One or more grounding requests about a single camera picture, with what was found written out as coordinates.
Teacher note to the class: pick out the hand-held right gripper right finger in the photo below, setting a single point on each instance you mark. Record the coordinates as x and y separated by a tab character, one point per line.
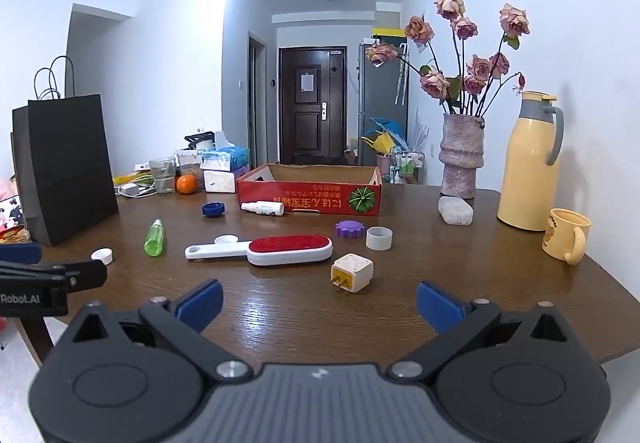
440	305

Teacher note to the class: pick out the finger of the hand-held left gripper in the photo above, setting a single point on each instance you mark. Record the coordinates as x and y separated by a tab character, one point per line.
20	253
87	274

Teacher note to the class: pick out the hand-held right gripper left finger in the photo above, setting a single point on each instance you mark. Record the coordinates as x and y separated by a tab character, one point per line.
200	303

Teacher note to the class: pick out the white square lid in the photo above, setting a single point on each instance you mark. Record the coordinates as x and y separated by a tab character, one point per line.
352	273

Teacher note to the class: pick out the blue bottle cap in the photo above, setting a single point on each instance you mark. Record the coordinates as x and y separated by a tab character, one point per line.
214	210

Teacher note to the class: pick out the red and white lint brush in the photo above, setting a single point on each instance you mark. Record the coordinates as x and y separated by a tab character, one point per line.
290	249

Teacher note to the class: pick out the white spray bottle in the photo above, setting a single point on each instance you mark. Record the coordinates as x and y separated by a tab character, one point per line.
262	208

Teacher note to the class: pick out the red printed cardboard box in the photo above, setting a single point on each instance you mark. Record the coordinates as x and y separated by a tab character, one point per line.
310	198

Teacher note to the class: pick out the snack packet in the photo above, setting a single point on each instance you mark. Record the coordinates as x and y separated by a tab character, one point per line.
14	235

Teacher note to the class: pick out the printed card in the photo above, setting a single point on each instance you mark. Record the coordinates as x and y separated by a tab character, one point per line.
10	212

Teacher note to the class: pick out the wooden table leg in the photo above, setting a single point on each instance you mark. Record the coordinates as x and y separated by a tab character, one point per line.
35	340

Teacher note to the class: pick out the green small bottle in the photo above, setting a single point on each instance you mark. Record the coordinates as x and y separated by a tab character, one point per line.
154	240

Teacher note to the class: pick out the white stone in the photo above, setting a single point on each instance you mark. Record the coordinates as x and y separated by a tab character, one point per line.
455	211

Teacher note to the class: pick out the black paper bag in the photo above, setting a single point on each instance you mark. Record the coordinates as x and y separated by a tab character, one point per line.
65	163

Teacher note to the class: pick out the purple ridged cap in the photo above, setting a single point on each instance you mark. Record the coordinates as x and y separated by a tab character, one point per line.
350	229

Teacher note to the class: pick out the orange fruit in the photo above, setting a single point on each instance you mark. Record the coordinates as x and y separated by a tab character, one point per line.
186	184

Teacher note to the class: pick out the glass cup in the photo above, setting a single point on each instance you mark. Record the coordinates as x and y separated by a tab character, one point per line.
162	178

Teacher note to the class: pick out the purple tissue pack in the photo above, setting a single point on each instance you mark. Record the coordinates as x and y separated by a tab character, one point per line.
220	181

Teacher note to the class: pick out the clear food container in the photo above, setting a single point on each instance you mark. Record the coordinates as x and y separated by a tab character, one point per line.
189	165

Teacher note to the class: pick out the yellow mug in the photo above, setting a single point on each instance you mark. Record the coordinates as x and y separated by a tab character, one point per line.
560	235

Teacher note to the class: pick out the metal storage rack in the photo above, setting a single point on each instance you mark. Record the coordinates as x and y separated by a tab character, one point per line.
407	165

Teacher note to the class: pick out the blue tissue pack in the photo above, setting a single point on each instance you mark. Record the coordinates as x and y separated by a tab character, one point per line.
227	158

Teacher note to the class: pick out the pink bucket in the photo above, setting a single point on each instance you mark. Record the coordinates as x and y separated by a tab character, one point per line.
383	164

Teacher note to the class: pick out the pink ceramic vase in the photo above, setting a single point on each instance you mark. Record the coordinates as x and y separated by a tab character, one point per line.
461	153

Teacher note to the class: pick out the yellow thermos jug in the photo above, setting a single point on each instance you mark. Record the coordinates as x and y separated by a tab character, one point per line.
527	173

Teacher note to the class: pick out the black device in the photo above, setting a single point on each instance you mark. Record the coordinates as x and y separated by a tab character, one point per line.
199	139

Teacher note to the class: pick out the blue plastic item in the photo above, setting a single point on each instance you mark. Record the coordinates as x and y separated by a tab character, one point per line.
387	124

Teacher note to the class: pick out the dark brown entrance door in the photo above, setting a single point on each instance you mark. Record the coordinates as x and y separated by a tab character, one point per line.
310	123

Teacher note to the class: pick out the grey refrigerator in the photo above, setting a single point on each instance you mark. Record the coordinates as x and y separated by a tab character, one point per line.
380	93

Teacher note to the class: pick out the bunch of dried roses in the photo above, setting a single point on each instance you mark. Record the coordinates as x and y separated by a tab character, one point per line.
435	83

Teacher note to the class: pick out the yellow box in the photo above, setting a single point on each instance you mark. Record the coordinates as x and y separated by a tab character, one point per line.
389	33

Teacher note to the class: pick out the interior door frame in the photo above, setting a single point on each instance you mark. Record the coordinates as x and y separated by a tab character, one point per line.
256	98

